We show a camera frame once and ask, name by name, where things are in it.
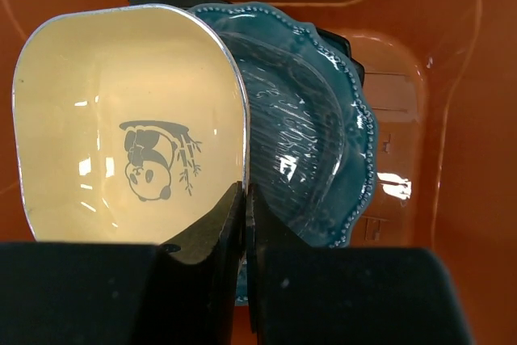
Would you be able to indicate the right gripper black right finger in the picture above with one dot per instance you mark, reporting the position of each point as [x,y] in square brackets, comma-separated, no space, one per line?
[299,294]

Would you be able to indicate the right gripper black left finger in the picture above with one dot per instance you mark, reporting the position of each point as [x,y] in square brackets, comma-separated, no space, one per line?
[179,292]

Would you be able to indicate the teal scalloped round plate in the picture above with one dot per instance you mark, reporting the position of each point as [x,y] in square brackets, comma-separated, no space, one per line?
[352,187]

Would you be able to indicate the small yellow square dish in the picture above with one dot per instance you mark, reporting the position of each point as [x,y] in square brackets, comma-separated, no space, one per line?
[130,124]

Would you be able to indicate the orange plastic bin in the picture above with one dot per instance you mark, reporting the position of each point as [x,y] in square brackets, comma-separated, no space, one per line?
[441,77]

